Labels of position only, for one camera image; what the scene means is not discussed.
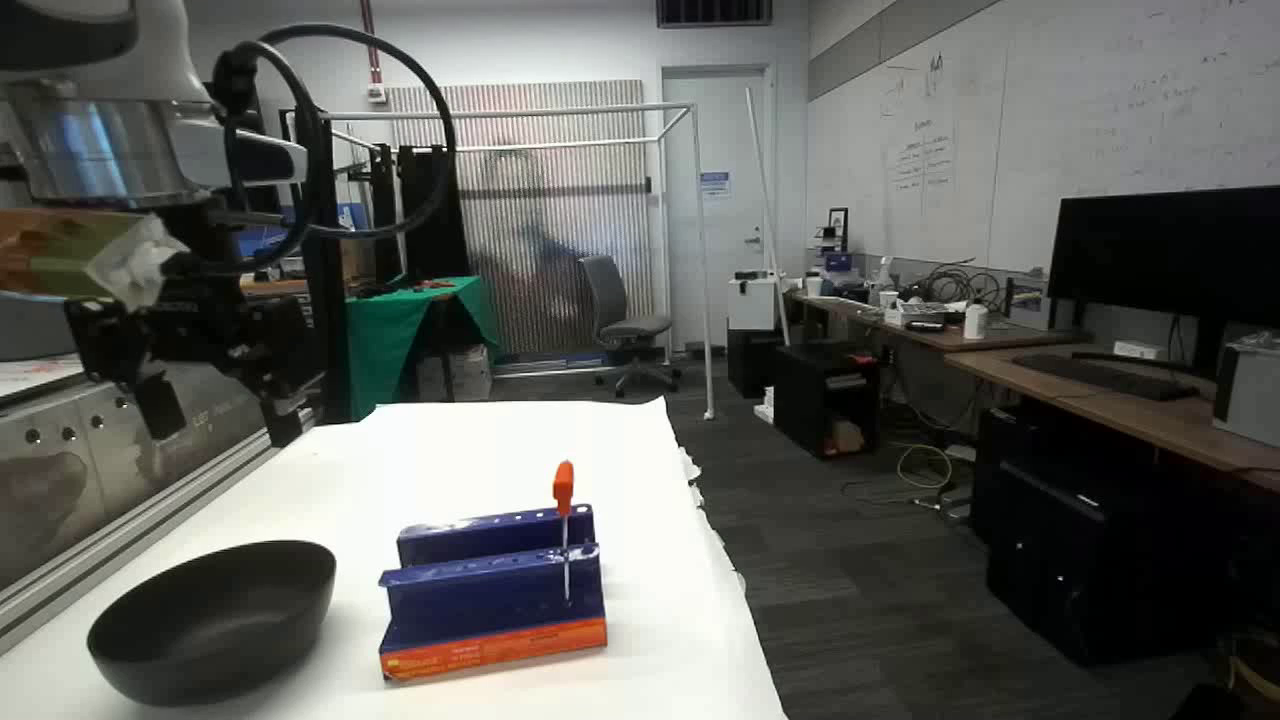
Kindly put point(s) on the black bowl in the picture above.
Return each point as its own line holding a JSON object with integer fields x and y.
{"x": 214, "y": 626}

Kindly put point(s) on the white box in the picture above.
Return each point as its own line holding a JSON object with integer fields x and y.
{"x": 1250, "y": 390}

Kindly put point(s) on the green cloth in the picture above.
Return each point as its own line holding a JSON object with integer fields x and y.
{"x": 403, "y": 332}

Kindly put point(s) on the wooden wrist mount plate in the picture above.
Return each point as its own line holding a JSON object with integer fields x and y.
{"x": 66, "y": 254}

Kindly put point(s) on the white pipe frame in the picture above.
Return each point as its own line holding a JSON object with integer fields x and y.
{"x": 700, "y": 240}

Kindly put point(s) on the black computer monitor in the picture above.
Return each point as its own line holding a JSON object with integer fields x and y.
{"x": 1174, "y": 262}

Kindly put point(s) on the black under-desk cabinet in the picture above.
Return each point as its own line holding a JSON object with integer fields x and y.
{"x": 1094, "y": 546}

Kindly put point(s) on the aluminium table rail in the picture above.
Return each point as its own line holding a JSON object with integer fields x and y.
{"x": 83, "y": 532}

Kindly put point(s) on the white cup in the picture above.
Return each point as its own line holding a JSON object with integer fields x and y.
{"x": 973, "y": 323}

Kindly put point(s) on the ceiling air vent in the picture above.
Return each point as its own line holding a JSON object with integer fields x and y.
{"x": 713, "y": 11}

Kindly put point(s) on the grey office chair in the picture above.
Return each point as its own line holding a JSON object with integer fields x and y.
{"x": 634, "y": 332}

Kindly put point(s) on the white table cloth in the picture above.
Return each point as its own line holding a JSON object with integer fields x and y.
{"x": 464, "y": 455}

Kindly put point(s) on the wooden desk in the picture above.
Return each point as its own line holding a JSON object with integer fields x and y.
{"x": 1163, "y": 417}

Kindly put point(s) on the blue door sign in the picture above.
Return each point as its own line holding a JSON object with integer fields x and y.
{"x": 713, "y": 178}

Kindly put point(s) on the black upright stand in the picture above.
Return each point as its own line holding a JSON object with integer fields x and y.
{"x": 327, "y": 265}

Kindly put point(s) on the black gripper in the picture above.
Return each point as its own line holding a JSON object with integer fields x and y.
{"x": 201, "y": 324}

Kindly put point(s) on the blue rack with orange base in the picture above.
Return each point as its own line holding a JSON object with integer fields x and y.
{"x": 485, "y": 603}

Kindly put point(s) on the white door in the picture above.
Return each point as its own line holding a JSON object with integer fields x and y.
{"x": 720, "y": 254}

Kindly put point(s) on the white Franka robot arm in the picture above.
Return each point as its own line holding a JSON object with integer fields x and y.
{"x": 95, "y": 144}

